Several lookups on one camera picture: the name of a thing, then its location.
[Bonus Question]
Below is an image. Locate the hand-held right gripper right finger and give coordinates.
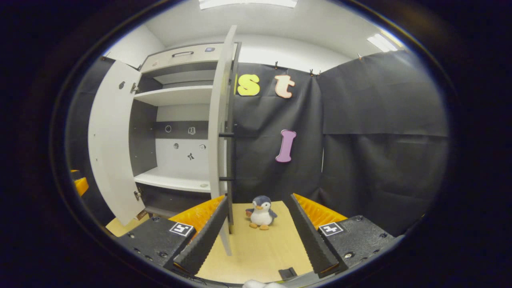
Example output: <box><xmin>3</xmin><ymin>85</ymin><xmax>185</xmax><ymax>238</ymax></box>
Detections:
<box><xmin>288</xmin><ymin>194</ymin><xmax>404</xmax><ymax>279</ymax></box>

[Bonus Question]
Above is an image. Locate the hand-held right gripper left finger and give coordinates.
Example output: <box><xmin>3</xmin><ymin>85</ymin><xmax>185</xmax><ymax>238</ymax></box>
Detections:
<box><xmin>118</xmin><ymin>195</ymin><xmax>230</xmax><ymax>276</ymax></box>

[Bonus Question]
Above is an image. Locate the white cabinet door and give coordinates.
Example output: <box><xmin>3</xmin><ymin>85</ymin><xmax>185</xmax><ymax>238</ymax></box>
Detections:
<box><xmin>208</xmin><ymin>25</ymin><xmax>242</xmax><ymax>256</ymax></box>
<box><xmin>88</xmin><ymin>60</ymin><xmax>146</xmax><ymax>226</ymax></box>

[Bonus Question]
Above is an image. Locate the white and grey cabinet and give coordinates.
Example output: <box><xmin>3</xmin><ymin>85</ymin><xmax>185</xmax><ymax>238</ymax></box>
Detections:
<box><xmin>129</xmin><ymin>41</ymin><xmax>240</xmax><ymax>218</ymax></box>

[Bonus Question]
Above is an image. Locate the white cabinet drawer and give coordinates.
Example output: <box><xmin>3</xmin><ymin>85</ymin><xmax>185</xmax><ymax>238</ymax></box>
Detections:
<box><xmin>140</xmin><ymin>42</ymin><xmax>226</xmax><ymax>74</ymax></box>

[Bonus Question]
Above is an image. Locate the black backdrop cloth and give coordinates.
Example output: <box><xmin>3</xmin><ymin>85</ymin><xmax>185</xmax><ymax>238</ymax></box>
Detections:
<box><xmin>66</xmin><ymin>56</ymin><xmax>116</xmax><ymax>226</ymax></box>
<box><xmin>232</xmin><ymin>50</ymin><xmax>449</xmax><ymax>236</ymax></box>

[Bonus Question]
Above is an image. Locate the penguin plush toy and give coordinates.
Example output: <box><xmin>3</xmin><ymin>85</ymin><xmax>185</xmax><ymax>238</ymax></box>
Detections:
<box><xmin>245</xmin><ymin>195</ymin><xmax>278</xmax><ymax>230</ymax></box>

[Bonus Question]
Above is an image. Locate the narrow ceiling light panel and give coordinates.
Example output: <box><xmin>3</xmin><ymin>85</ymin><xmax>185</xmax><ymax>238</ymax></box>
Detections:
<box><xmin>367</xmin><ymin>33</ymin><xmax>398</xmax><ymax>52</ymax></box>

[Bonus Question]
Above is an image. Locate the wide ceiling light panel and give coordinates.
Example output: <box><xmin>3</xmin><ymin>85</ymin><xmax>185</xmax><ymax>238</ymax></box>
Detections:
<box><xmin>199</xmin><ymin>0</ymin><xmax>298</xmax><ymax>10</ymax></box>

